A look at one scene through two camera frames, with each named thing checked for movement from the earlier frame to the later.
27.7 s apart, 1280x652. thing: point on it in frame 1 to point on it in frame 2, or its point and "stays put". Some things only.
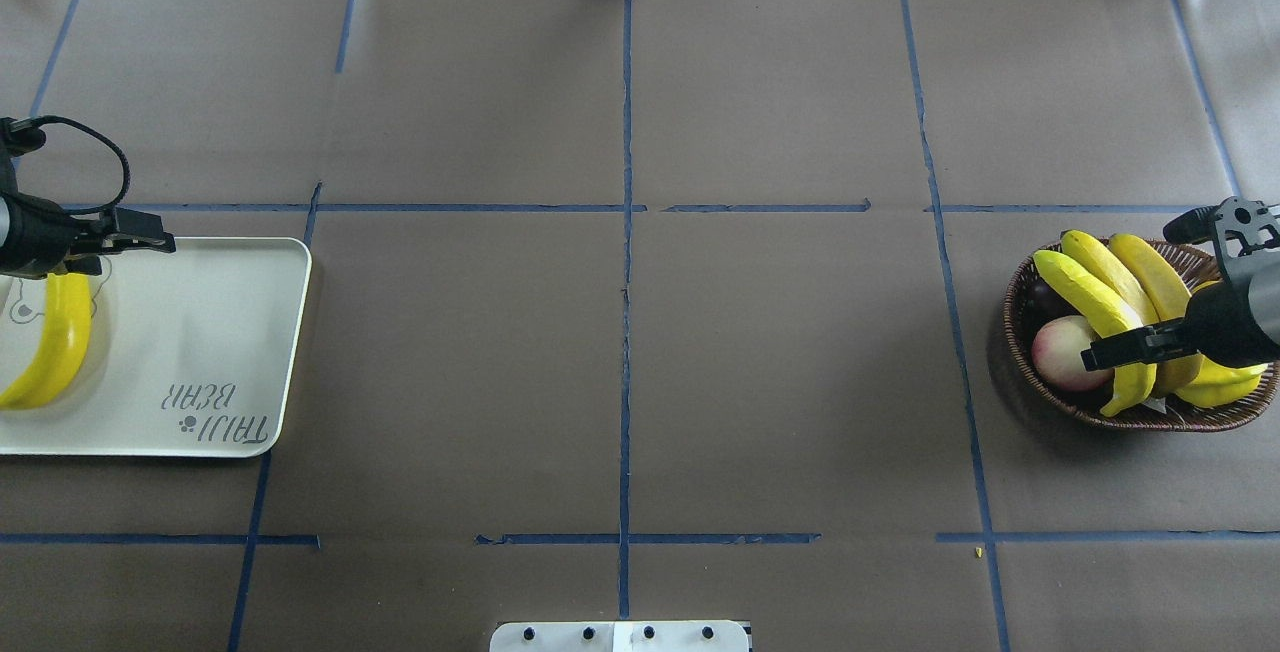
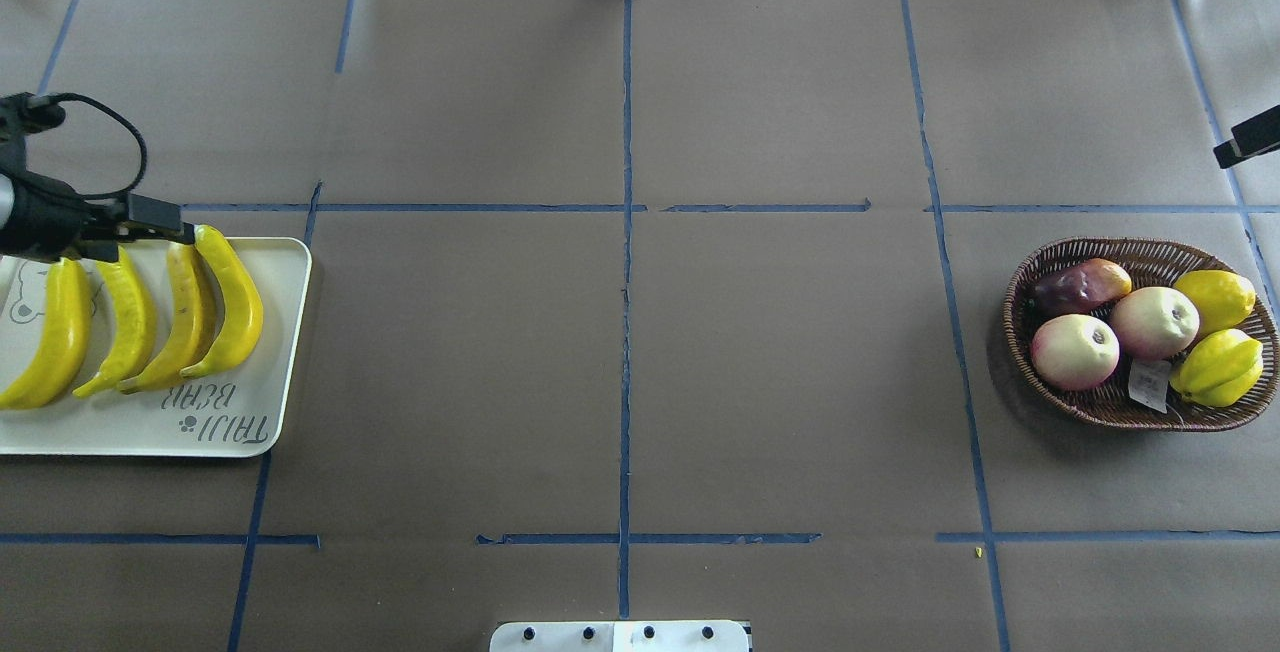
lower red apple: [1057, 351] stays put
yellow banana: [1096, 258] to [198, 291]
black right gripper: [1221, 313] to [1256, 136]
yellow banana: [1170, 298] to [243, 308]
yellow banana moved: [1115, 317] to [135, 331]
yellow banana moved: [69, 314] stays put
